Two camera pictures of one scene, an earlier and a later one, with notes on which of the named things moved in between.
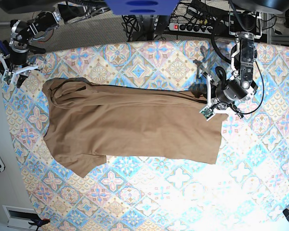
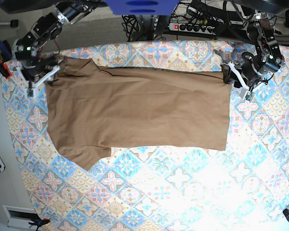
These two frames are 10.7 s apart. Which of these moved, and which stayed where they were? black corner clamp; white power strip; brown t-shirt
Moved: brown t-shirt
Stayed: white power strip; black corner clamp
